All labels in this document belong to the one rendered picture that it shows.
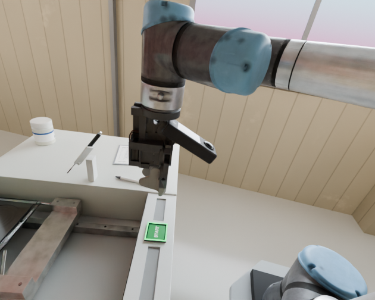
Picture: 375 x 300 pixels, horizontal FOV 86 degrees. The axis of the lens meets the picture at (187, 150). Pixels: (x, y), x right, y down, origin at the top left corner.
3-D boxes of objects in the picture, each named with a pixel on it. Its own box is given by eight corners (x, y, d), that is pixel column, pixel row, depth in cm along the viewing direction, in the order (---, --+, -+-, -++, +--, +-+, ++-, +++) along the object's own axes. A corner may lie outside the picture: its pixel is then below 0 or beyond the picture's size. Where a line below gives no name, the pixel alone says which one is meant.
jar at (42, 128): (31, 144, 80) (24, 122, 75) (41, 137, 86) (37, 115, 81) (49, 147, 80) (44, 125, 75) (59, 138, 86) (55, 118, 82)
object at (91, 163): (75, 180, 66) (69, 144, 59) (81, 173, 69) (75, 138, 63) (94, 182, 66) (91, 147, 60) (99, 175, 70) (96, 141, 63)
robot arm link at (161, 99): (185, 80, 38) (184, 91, 31) (181, 104, 40) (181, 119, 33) (144, 74, 38) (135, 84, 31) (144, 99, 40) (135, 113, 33)
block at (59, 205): (51, 211, 65) (49, 204, 63) (57, 203, 67) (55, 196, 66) (77, 213, 65) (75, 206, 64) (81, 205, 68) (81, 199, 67)
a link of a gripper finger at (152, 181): (140, 192, 47) (140, 159, 42) (165, 195, 47) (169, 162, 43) (137, 202, 44) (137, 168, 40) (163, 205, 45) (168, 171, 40)
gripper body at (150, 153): (136, 149, 46) (137, 96, 40) (174, 154, 46) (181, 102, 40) (128, 169, 39) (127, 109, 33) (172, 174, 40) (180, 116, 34)
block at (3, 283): (-14, 297, 43) (-19, 290, 42) (-1, 280, 46) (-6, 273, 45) (25, 299, 44) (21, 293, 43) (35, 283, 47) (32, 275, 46)
